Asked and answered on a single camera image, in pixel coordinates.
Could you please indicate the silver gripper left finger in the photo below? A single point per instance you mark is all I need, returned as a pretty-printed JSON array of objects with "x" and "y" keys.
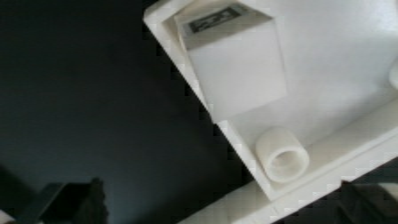
[{"x": 69, "y": 204}]

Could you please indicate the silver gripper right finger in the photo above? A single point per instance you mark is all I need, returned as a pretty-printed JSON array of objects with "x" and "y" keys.
[{"x": 369, "y": 204}]

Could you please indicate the white table leg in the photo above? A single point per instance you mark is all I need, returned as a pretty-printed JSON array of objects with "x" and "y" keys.
[{"x": 230, "y": 40}]

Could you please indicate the white L-shaped obstacle fence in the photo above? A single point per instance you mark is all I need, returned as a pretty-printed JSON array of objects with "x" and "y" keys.
[{"x": 246, "y": 208}]

